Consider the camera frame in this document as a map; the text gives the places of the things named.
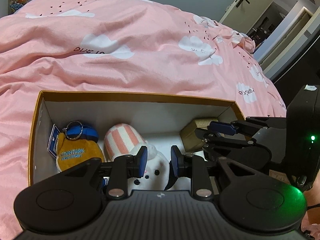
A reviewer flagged gold small box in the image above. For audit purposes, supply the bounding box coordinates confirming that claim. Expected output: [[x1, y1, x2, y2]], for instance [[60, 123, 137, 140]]
[[180, 118, 218, 153]]

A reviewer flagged person's right hand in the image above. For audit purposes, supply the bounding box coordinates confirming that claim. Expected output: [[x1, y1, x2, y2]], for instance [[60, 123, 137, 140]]
[[302, 174, 319, 239]]

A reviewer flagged white bunny plush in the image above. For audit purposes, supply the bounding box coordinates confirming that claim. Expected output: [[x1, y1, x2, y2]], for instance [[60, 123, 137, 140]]
[[103, 122, 176, 192]]

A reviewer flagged orange cardboard box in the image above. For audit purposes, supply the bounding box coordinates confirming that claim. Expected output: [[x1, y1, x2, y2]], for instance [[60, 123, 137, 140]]
[[28, 90, 245, 185]]

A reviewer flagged white door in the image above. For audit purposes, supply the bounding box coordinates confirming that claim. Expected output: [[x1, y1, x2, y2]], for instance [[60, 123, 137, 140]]
[[220, 0, 273, 34]]

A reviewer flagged pink cloud-print duvet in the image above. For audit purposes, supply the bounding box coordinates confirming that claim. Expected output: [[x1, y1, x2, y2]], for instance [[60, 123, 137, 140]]
[[1, 0, 286, 239]]

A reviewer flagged blue yellow plush keychain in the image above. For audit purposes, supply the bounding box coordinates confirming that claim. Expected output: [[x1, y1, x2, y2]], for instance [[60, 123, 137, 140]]
[[47, 120, 106, 172]]

